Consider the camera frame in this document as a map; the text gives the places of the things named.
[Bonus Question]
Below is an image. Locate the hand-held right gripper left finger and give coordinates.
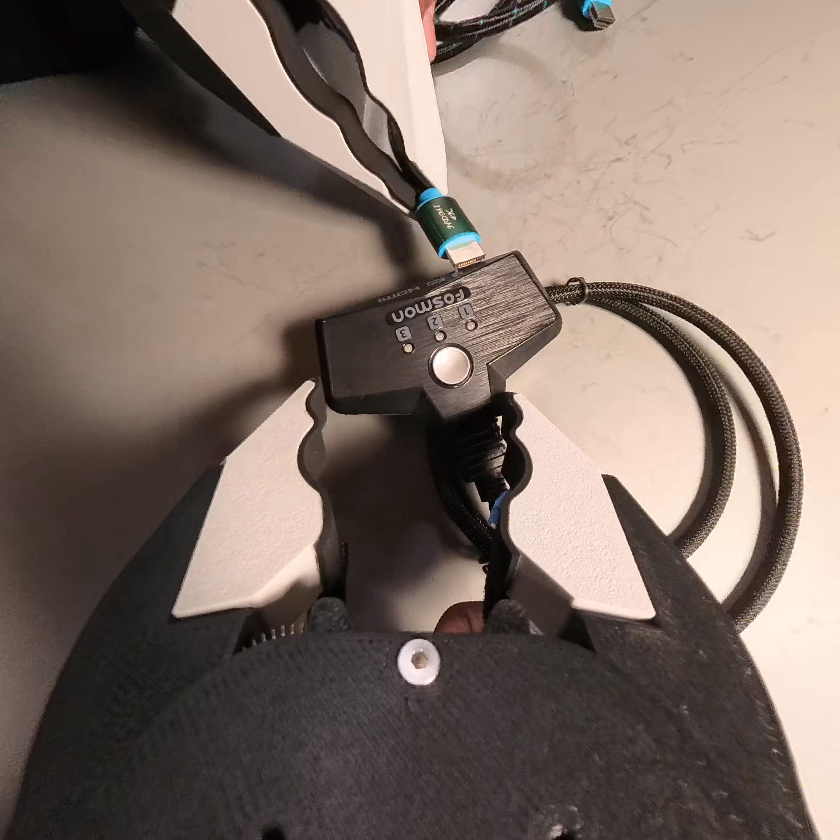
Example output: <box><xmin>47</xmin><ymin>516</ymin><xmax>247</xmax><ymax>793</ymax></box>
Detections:
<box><xmin>171</xmin><ymin>381</ymin><xmax>345</xmax><ymax>621</ymax></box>

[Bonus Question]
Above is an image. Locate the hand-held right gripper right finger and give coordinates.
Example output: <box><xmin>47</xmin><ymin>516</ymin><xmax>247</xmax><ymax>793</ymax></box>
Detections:
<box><xmin>482</xmin><ymin>390</ymin><xmax>665</xmax><ymax>632</ymax></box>

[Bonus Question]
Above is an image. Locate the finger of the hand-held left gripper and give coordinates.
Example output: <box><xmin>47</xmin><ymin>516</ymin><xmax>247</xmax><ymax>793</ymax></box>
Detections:
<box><xmin>307</xmin><ymin>0</ymin><xmax>450</xmax><ymax>194</ymax></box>
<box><xmin>172</xmin><ymin>0</ymin><xmax>414</xmax><ymax>213</ymax></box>

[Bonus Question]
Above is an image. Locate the black braided switch cable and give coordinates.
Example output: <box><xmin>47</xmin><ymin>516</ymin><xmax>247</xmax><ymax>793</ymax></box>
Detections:
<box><xmin>420</xmin><ymin>279</ymin><xmax>805</xmax><ymax>632</ymax></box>

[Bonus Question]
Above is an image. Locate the black blue-flecked hdmi cable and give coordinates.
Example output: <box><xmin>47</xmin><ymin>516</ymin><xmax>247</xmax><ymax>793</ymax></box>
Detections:
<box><xmin>252</xmin><ymin>0</ymin><xmax>619</xmax><ymax>268</ymax></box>

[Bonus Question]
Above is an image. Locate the black hdmi switch box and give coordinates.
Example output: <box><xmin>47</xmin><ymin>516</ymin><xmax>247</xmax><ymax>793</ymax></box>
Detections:
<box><xmin>316</xmin><ymin>251</ymin><xmax>564</xmax><ymax>424</ymax></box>

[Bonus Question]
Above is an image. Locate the person's left forearm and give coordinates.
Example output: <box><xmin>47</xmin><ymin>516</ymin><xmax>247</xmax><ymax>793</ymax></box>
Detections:
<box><xmin>0</xmin><ymin>0</ymin><xmax>175</xmax><ymax>86</ymax></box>

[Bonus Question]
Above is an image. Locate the person's right hand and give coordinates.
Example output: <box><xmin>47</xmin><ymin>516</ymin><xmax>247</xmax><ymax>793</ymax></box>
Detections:
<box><xmin>435</xmin><ymin>599</ymin><xmax>488</xmax><ymax>635</ymax></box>

